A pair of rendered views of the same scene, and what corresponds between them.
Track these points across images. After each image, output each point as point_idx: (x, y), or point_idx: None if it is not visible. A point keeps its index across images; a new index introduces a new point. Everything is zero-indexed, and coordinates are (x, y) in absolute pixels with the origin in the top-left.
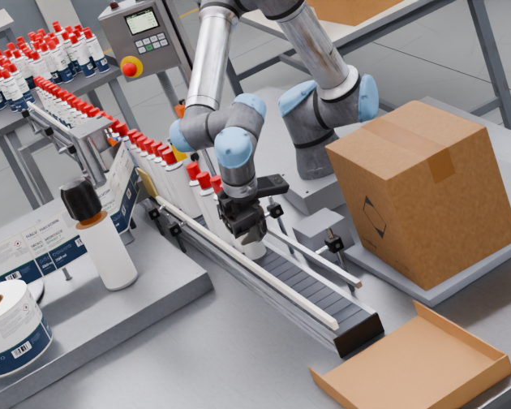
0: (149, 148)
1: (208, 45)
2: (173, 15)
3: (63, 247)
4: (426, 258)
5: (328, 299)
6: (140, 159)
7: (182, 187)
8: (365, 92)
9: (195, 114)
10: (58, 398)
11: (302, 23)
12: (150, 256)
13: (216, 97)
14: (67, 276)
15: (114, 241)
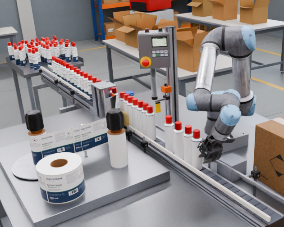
0: (135, 102)
1: (209, 61)
2: (174, 43)
3: (89, 140)
4: None
5: (252, 202)
6: (124, 106)
7: (151, 125)
8: (255, 103)
9: (203, 93)
10: (92, 223)
11: (246, 63)
12: (132, 155)
13: (211, 87)
14: (86, 155)
15: (125, 144)
